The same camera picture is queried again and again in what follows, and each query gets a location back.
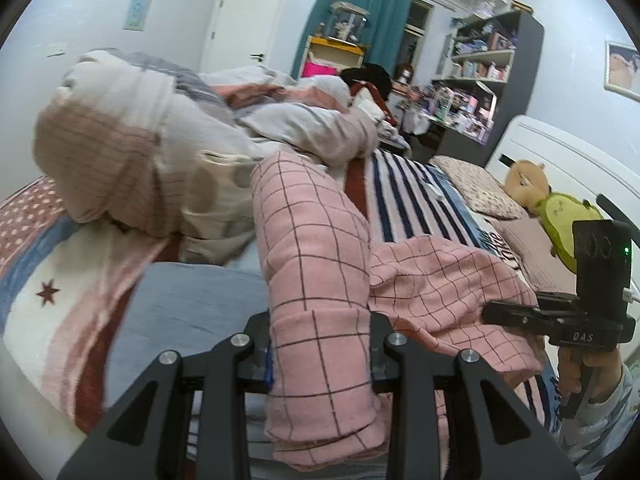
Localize striped plush bed blanket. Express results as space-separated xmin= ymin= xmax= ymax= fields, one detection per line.
xmin=0 ymin=146 xmax=566 ymax=480

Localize floral pillow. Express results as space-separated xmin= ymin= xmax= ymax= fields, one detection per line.
xmin=431 ymin=155 xmax=528 ymax=220

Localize dark grey bookshelf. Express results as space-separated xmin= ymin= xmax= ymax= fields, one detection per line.
xmin=433 ymin=10 xmax=544 ymax=166

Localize white wall switch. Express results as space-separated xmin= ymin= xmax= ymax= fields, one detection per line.
xmin=46 ymin=42 xmax=67 ymax=58

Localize person right hand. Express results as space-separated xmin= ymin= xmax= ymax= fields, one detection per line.
xmin=558 ymin=347 xmax=623 ymax=403

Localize bright pink bag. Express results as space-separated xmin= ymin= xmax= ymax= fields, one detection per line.
xmin=300 ymin=61 xmax=338 ymax=78

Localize clear display case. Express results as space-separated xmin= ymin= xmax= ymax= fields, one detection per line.
xmin=324 ymin=1 xmax=370 ymax=44

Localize cluttered dark desk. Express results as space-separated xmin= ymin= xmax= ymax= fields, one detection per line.
xmin=390 ymin=80 xmax=498 ymax=164

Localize white bed headboard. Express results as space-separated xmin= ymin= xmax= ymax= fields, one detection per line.
xmin=485 ymin=115 xmax=639 ymax=223

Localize clothes pile on chair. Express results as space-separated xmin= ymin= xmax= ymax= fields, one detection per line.
xmin=340 ymin=63 xmax=409 ymax=145

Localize leaf pattern quilt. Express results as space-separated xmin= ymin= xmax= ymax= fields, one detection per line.
xmin=180 ymin=151 xmax=258 ymax=266

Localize beige pink rolled duvet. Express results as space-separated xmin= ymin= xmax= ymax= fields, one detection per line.
xmin=32 ymin=49 xmax=378 ymax=237

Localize teal curtain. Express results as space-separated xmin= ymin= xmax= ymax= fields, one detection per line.
xmin=291 ymin=0 xmax=412 ymax=77

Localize pink checked pants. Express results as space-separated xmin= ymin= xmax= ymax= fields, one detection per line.
xmin=250 ymin=152 xmax=546 ymax=471

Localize right forearm grey sleeve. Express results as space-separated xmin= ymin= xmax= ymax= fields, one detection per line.
xmin=553 ymin=364 xmax=639 ymax=479

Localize grey blue folded cloth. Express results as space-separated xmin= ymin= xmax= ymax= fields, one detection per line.
xmin=103 ymin=262 xmax=268 ymax=408

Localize white door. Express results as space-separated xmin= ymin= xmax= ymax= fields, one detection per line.
xmin=201 ymin=0 xmax=285 ymax=73

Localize green avocado plush toy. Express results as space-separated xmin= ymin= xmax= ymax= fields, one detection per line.
xmin=539 ymin=192 xmax=603 ymax=273

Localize yellow white shelf cabinet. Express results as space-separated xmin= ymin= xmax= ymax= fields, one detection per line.
xmin=297 ymin=36 xmax=364 ymax=78

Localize framed wall picture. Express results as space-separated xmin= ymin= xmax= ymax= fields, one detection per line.
xmin=604 ymin=41 xmax=640 ymax=101

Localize brown plush toy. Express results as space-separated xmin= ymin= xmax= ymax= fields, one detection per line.
xmin=503 ymin=160 xmax=551 ymax=217

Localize blue wall poster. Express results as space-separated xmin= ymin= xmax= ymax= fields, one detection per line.
xmin=122 ymin=0 xmax=152 ymax=32

